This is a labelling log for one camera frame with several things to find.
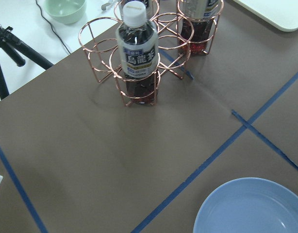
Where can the black camera tripod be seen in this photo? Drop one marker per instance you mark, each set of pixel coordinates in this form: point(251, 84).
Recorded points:
point(14, 48)

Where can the pale green bowl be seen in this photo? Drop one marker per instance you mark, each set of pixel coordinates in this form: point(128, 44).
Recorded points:
point(65, 11)

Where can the cream bear tray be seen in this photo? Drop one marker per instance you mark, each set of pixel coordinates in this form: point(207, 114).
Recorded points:
point(282, 14)

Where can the tea bottle white cap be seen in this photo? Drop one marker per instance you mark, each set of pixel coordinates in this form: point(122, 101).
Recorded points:
point(137, 41)

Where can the copper wire bottle rack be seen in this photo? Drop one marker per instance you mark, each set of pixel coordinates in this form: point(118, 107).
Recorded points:
point(104, 59)

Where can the blue plate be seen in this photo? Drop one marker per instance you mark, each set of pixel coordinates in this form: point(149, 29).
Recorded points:
point(248, 205)

